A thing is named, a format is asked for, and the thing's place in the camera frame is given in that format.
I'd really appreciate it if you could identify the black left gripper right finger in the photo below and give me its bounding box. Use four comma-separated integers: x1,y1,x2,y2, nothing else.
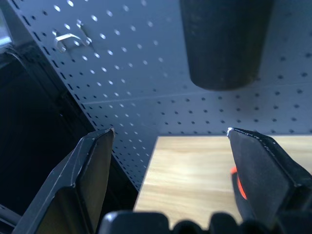
227,127,312,224

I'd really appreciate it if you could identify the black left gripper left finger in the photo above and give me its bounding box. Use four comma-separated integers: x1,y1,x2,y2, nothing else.
11,127,115,234

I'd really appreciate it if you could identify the grey perforated pegboard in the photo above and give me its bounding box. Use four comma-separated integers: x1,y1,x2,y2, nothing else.
4,0,312,192

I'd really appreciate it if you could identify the silver metal pegboard hook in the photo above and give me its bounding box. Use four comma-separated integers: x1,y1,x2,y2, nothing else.
52,19,93,53

